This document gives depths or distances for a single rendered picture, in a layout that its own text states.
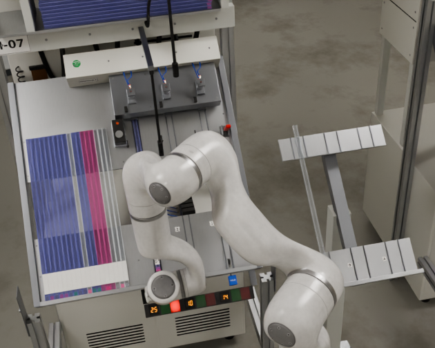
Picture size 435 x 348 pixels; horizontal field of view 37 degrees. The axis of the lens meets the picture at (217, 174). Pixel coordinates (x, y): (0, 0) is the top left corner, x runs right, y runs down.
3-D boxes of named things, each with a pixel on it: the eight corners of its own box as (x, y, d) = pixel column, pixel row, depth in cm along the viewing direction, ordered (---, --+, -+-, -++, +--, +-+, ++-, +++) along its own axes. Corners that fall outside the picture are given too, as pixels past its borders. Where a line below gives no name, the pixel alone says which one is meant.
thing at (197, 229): (254, 265, 207) (255, 264, 204) (42, 302, 198) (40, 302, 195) (243, 206, 211) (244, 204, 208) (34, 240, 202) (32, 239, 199)
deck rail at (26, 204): (43, 306, 201) (40, 306, 195) (37, 308, 200) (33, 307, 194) (17, 88, 215) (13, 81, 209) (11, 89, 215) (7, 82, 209)
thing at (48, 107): (232, 155, 217) (234, 150, 212) (29, 186, 208) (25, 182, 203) (215, 61, 223) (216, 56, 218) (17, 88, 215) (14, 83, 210)
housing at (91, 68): (216, 74, 224) (220, 58, 210) (71, 94, 217) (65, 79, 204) (212, 52, 225) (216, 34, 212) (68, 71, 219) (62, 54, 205)
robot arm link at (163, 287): (177, 270, 181) (144, 277, 180) (179, 266, 168) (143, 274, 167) (184, 300, 179) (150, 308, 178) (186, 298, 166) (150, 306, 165)
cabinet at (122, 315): (246, 344, 270) (241, 228, 235) (74, 376, 261) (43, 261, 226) (216, 242, 323) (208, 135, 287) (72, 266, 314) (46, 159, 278)
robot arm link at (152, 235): (190, 187, 164) (203, 277, 181) (126, 201, 162) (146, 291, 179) (197, 207, 157) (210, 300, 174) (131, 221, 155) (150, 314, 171)
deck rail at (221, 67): (259, 268, 209) (263, 267, 203) (253, 269, 209) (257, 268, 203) (220, 61, 224) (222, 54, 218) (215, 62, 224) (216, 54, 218)
